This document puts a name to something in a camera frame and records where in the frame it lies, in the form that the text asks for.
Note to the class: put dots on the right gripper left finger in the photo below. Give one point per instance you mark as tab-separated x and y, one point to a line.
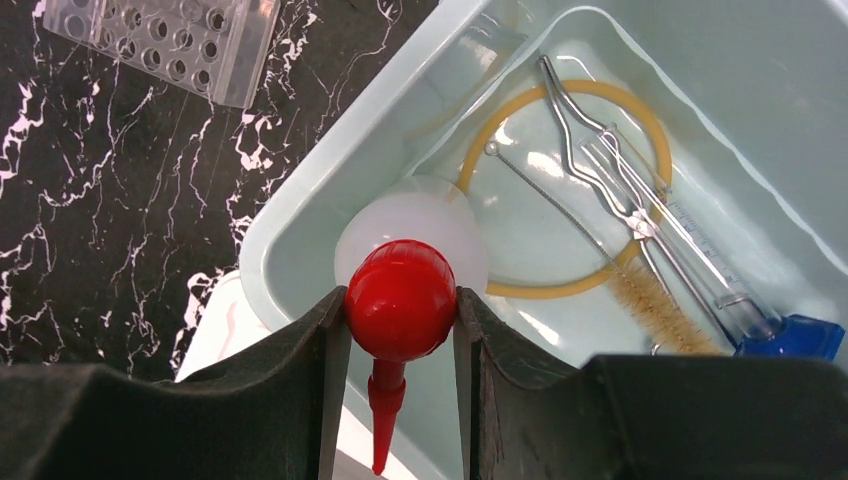
271	411

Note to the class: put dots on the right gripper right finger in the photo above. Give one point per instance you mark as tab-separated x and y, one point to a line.
525	414

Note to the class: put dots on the clear graduated cylinder blue base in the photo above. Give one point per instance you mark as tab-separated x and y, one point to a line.
757	327

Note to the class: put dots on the metal crucible tongs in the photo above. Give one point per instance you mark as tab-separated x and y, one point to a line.
619	191

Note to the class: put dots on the white bin lid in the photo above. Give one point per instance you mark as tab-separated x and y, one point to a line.
227	325

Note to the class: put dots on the light blue plastic bin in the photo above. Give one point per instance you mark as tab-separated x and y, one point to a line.
742	103

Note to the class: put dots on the clear test tube rack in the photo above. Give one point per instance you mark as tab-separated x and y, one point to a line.
214	49

